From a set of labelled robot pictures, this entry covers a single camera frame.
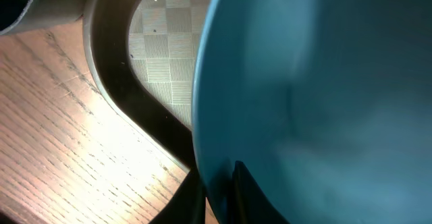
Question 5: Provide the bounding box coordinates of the dark blue plate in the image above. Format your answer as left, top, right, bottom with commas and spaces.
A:
192, 0, 431, 223

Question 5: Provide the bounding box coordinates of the black plastic tray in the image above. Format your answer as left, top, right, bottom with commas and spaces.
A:
1, 0, 86, 35

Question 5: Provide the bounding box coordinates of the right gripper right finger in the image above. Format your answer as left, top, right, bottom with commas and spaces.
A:
232, 161, 289, 224

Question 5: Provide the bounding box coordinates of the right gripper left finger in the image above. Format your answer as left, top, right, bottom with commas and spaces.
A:
149, 168, 206, 224

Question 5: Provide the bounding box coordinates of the brown serving tray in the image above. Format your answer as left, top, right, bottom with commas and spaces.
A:
83, 0, 210, 169

